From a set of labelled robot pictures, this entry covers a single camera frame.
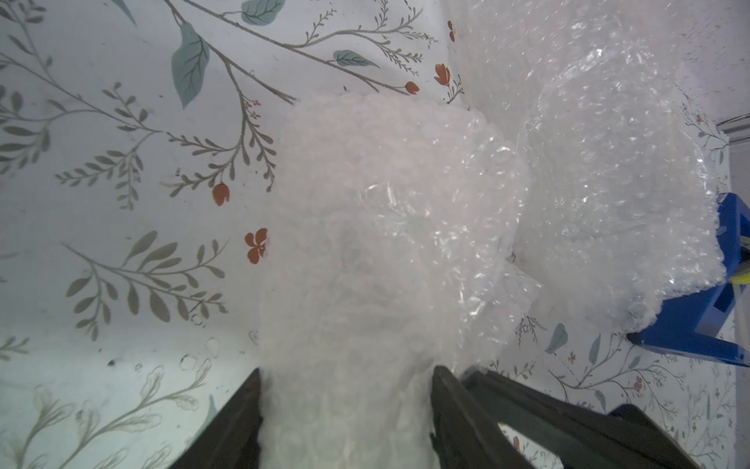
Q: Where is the clear bubble wrap sheet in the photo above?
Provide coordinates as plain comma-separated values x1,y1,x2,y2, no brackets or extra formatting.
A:
447,1,726,332
259,93,539,468

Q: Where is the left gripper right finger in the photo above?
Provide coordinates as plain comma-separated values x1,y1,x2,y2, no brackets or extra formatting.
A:
431,365,531,469

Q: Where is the blue tape dispenser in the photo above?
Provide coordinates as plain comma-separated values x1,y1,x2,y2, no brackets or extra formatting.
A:
627,193,749,367

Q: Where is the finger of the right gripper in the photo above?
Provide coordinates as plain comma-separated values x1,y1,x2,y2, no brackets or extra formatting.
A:
461,371,697,468

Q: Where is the yellow green tape roll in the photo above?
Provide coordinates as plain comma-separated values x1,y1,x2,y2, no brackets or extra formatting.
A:
730,259,750,285

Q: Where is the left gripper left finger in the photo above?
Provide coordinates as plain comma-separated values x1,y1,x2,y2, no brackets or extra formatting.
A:
170,369,263,469

